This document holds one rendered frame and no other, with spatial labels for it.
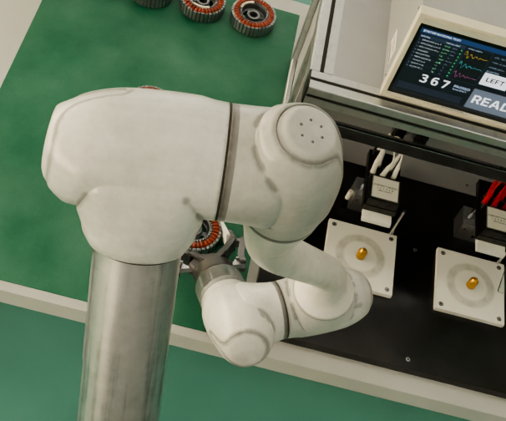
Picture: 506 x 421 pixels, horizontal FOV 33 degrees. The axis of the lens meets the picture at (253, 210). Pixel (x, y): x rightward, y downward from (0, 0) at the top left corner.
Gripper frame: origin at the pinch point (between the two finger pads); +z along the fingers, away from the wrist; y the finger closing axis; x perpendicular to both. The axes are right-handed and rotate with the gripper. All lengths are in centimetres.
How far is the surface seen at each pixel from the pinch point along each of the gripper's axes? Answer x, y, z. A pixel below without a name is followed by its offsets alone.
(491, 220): 8, 57, -17
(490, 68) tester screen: 41, 45, -24
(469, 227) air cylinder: 1, 59, -8
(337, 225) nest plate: 0.3, 30.6, -2.0
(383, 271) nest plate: -5.5, 37.7, -12.0
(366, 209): 7.7, 33.0, -9.4
